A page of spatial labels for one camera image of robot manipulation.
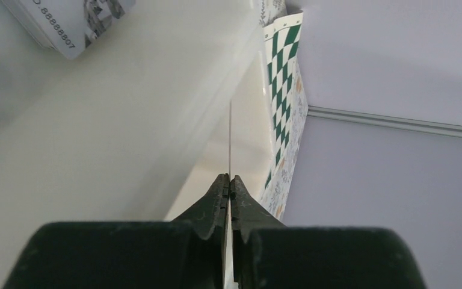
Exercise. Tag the green white chessboard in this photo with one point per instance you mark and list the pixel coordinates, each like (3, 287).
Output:
(282, 39)

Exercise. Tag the aluminium frame post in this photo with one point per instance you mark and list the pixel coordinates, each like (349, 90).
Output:
(387, 121)

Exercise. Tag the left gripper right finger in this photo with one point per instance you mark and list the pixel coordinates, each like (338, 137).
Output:
(269, 254)

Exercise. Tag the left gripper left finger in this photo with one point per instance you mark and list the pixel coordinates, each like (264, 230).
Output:
(187, 252)

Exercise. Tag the white plastic divided tray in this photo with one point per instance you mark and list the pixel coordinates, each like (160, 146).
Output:
(139, 125)

